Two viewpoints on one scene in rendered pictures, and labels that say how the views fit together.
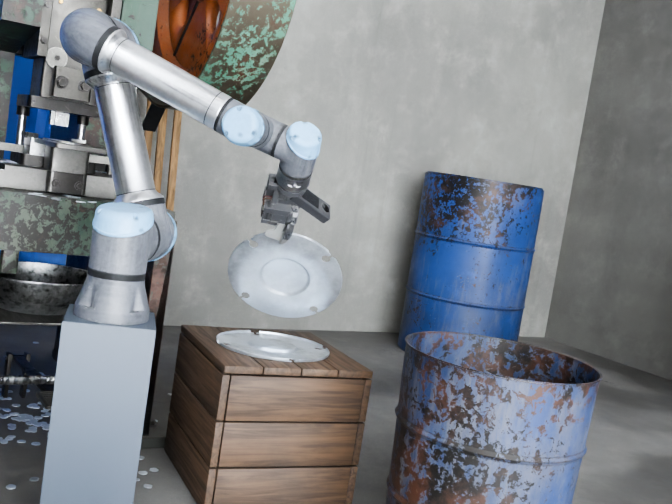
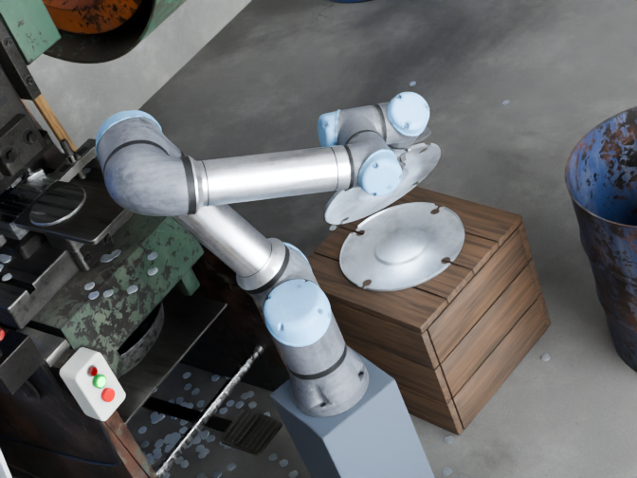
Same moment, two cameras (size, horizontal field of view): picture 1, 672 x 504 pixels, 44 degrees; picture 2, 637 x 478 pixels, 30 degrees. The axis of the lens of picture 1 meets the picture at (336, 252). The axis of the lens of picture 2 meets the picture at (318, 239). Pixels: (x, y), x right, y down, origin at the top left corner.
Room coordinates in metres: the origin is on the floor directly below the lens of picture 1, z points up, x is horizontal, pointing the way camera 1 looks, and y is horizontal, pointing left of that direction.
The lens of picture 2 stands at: (0.03, 0.60, 2.02)
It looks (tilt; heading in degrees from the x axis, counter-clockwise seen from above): 37 degrees down; 351
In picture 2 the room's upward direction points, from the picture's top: 23 degrees counter-clockwise
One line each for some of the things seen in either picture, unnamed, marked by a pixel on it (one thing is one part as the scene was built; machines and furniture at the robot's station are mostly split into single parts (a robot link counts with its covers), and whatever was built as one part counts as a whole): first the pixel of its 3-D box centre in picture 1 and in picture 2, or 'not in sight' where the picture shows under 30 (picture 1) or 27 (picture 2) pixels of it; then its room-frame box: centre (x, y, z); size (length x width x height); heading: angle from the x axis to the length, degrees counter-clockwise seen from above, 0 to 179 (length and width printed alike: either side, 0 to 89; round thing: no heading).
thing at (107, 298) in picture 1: (114, 292); (322, 369); (1.68, 0.44, 0.50); 0.15 x 0.15 x 0.10
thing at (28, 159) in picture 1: (52, 161); (30, 218); (2.30, 0.82, 0.72); 0.20 x 0.16 x 0.03; 123
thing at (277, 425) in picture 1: (263, 412); (421, 301); (2.08, 0.12, 0.18); 0.40 x 0.38 x 0.35; 25
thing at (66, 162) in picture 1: (69, 168); (86, 232); (2.15, 0.72, 0.72); 0.25 x 0.14 x 0.14; 33
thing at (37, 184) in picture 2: (55, 148); (25, 205); (2.30, 0.81, 0.76); 0.15 x 0.09 x 0.05; 123
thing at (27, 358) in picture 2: not in sight; (24, 379); (1.94, 0.95, 0.62); 0.10 x 0.06 x 0.20; 123
